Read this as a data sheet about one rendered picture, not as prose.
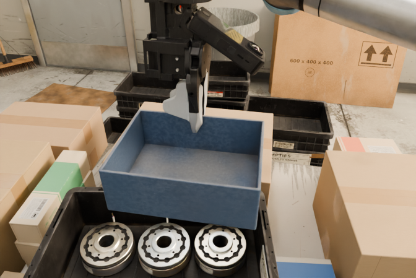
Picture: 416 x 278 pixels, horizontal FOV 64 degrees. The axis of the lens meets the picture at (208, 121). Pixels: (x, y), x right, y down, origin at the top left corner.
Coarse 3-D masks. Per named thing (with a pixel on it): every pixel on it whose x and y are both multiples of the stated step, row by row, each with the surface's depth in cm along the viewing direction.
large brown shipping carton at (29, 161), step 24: (0, 144) 85; (24, 144) 85; (48, 144) 86; (0, 168) 78; (24, 168) 78; (48, 168) 87; (0, 192) 71; (24, 192) 77; (0, 216) 69; (0, 240) 70; (0, 264) 70; (24, 264) 78
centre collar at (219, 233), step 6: (216, 234) 66; (222, 234) 66; (228, 234) 66; (210, 240) 65; (228, 240) 65; (210, 246) 64; (216, 246) 64; (228, 246) 64; (216, 252) 63; (222, 252) 63
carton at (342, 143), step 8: (336, 136) 97; (336, 144) 96; (344, 144) 94; (352, 144) 94; (360, 144) 94; (368, 144) 94; (376, 144) 94; (384, 144) 94; (392, 144) 94; (376, 152) 91; (384, 152) 91; (392, 152) 91; (400, 152) 91
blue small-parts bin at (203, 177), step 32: (128, 128) 49; (160, 128) 54; (224, 128) 52; (256, 128) 51; (128, 160) 50; (160, 160) 53; (192, 160) 53; (224, 160) 53; (256, 160) 53; (128, 192) 42; (160, 192) 41; (192, 192) 40; (224, 192) 39; (256, 192) 38; (224, 224) 42; (256, 224) 42
